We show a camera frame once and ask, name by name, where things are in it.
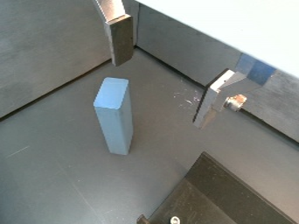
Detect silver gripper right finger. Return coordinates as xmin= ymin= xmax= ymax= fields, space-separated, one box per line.
xmin=193 ymin=54 xmax=277 ymax=129

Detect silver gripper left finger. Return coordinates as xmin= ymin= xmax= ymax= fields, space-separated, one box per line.
xmin=93 ymin=0 xmax=134 ymax=67

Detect light blue rectangular block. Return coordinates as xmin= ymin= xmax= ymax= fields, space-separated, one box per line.
xmin=94 ymin=77 xmax=134 ymax=155

